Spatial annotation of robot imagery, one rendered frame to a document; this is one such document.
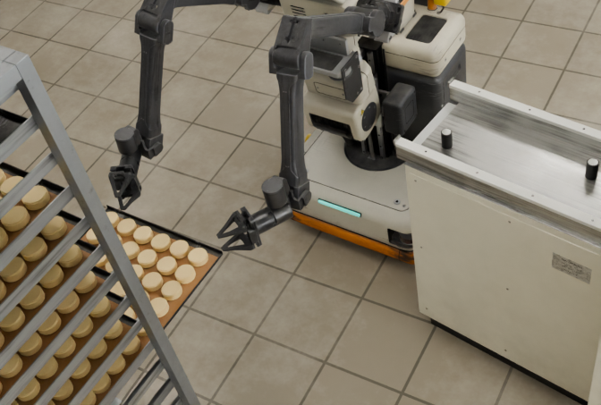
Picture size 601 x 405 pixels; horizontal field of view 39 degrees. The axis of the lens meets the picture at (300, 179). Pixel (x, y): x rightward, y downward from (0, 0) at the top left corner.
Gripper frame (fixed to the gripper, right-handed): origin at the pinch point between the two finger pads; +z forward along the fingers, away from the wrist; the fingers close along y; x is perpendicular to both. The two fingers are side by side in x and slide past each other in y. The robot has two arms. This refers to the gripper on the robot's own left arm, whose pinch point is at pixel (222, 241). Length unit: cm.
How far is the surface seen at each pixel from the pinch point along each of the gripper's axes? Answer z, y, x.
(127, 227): 19.6, 1.9, -18.6
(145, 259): 19.6, 1.9, -5.1
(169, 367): 26.5, -7.2, 21.6
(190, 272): 11.4, 1.8, 5.7
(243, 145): -48, -95, -131
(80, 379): 45, 9, 25
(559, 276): -77, -30, 42
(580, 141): -101, -9, 21
